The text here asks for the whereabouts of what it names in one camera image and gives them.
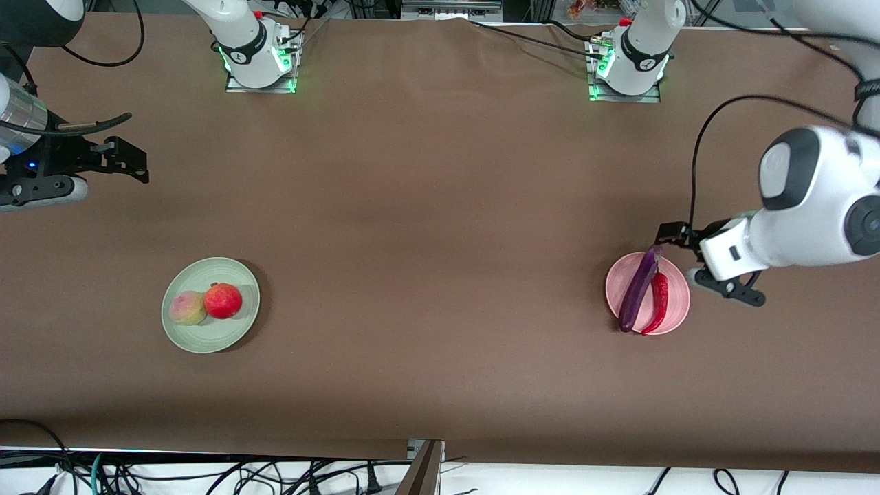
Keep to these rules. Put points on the red chili pepper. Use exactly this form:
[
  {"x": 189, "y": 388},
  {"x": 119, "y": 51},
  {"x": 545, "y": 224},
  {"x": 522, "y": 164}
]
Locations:
[{"x": 661, "y": 295}]

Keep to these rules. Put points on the grey metal equipment box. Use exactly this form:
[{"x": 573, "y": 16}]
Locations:
[{"x": 450, "y": 10}]

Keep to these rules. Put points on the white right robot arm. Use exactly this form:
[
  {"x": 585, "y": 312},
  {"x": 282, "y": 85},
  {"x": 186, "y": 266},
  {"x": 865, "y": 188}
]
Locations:
[{"x": 240, "y": 41}]

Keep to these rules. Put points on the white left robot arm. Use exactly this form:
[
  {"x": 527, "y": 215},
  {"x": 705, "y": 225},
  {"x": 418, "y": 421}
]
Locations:
[{"x": 811, "y": 206}]

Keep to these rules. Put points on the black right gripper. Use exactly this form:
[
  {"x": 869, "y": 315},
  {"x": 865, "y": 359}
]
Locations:
[{"x": 63, "y": 157}]

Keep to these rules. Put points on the yellow-pink peach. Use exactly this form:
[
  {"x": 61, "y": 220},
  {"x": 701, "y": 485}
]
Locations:
[{"x": 185, "y": 308}]

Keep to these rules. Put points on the orange plastic toy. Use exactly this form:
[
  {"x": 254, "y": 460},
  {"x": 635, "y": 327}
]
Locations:
[{"x": 581, "y": 8}]

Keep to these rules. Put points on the light green plate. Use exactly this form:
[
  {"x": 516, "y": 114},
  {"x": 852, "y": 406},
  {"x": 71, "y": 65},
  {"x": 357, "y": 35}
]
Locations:
[{"x": 213, "y": 337}]

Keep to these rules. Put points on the purple eggplant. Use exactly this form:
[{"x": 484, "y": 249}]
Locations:
[{"x": 636, "y": 292}]

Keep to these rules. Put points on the table cover sheet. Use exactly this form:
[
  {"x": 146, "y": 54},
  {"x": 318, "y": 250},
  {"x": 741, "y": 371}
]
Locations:
[{"x": 440, "y": 137}]

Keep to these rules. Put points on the pink plate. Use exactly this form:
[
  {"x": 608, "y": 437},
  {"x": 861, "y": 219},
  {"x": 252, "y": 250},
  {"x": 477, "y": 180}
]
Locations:
[{"x": 680, "y": 299}]

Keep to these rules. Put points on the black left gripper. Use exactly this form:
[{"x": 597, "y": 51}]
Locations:
[{"x": 688, "y": 236}]

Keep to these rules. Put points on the silver post bracket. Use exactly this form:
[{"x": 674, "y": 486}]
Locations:
[{"x": 412, "y": 450}]

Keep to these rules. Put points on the metal camera post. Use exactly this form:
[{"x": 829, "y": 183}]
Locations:
[{"x": 423, "y": 474}]

